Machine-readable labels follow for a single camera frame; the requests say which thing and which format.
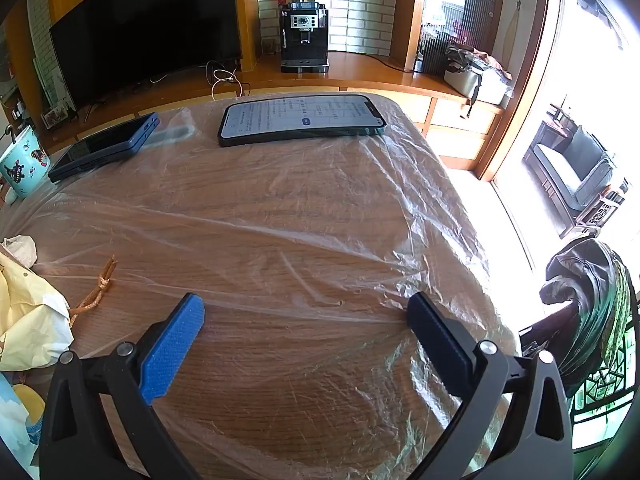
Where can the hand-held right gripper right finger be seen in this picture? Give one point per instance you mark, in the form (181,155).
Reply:
(440,350)

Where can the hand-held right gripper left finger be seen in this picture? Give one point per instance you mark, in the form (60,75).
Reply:
(172,345)

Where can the yellow printed paper bag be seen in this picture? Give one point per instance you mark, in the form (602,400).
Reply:
(25,310)

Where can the dark leather jacket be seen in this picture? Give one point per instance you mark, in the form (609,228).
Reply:
(580,280)

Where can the dark carved lattice panel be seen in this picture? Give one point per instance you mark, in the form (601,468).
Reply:
(605,400)

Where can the clear plastic table cover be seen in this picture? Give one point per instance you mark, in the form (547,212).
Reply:
(300,220)

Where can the green patterned scarf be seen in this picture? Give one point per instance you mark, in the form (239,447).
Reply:
(620,305)

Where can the carved wooden side table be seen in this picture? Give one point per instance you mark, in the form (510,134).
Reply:
(597,215)

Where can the dark blue folding phone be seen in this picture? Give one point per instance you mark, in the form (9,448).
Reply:
(100,147)

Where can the grey cushioned sofa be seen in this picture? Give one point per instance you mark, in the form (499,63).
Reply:
(575,160)

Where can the teal patterned mug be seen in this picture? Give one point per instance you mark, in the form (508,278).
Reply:
(22,165)

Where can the black smartphone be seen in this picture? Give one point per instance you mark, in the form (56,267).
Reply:
(300,115)

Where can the white storage box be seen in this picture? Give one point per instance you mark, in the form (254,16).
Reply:
(480,90)

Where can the black flat screen television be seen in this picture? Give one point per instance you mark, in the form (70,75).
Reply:
(150,25)

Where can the long beige shoehorn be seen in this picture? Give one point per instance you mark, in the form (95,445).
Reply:
(512,35)

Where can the black coffee machine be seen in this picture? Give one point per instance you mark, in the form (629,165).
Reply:
(304,35)

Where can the small picture frame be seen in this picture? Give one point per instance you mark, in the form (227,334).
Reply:
(57,117)

